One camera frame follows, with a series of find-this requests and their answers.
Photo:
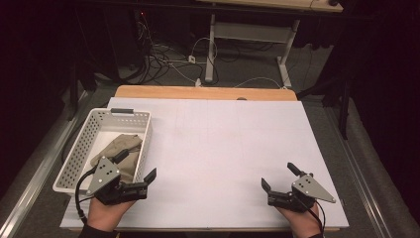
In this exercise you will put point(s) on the black computer tower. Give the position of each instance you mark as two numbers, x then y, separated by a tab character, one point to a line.
125	36

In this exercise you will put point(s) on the khaki pants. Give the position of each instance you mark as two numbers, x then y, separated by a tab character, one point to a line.
127	143

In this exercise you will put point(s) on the small black device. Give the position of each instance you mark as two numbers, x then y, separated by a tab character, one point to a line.
333	2

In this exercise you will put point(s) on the white-framed desk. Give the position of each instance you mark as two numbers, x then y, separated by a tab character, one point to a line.
251	31

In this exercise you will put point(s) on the white table cover sheet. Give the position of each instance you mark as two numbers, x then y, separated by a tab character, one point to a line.
231	139

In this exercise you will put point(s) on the white power adapter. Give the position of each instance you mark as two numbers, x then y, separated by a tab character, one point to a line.
191	59

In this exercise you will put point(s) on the person's left hand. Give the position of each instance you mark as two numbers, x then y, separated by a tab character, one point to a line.
105	214

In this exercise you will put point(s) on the black metal stand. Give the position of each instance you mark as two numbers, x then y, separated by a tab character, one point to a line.
73	95
345	105

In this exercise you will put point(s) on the white perforated plastic basket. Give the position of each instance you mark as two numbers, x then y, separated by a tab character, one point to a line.
79	155

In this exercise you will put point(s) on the aluminium floor rail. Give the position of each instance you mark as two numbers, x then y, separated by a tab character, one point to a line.
36	178
363	188

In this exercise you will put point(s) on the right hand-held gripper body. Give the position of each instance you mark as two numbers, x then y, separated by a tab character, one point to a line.
310	190

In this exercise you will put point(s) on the person's right hand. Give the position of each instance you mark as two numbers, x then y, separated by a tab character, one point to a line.
305	223

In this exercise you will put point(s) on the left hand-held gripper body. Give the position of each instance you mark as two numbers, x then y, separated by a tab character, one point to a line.
104	177

